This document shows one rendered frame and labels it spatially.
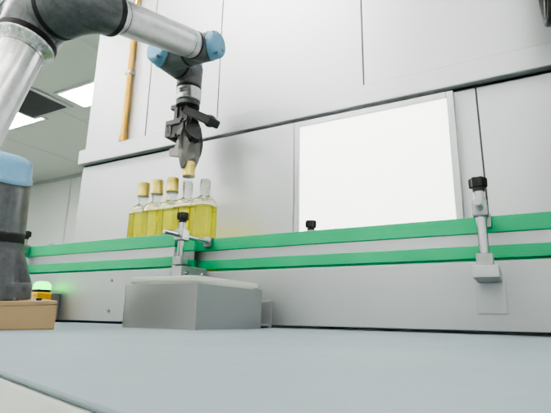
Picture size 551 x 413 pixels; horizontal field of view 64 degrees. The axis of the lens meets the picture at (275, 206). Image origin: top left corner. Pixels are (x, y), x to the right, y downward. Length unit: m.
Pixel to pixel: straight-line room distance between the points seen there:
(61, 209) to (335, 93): 6.16
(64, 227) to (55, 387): 6.85
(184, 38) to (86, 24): 0.27
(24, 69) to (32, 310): 0.48
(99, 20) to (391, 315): 0.82
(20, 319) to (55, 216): 6.52
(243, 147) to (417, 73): 0.53
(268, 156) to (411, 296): 0.62
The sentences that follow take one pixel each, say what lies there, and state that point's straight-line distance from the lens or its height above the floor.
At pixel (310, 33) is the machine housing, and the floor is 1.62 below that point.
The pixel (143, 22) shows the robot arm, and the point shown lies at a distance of 1.09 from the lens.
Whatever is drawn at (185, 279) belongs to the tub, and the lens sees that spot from 0.80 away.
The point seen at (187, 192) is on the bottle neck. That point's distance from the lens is 1.27.
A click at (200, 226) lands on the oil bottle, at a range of 1.20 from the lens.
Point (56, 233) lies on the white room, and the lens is 7.13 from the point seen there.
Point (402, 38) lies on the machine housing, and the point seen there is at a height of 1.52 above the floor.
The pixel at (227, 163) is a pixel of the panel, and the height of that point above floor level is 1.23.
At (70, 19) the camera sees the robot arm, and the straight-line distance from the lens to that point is 1.01.
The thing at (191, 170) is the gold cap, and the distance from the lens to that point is 1.29.
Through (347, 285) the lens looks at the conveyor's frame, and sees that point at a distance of 0.94.
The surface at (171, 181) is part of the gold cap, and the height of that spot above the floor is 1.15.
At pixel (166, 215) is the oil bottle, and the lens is 1.28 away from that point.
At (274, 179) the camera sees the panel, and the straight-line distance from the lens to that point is 1.28.
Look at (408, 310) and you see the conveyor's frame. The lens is 0.91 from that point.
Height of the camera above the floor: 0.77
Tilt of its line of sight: 14 degrees up
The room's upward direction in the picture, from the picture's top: 1 degrees clockwise
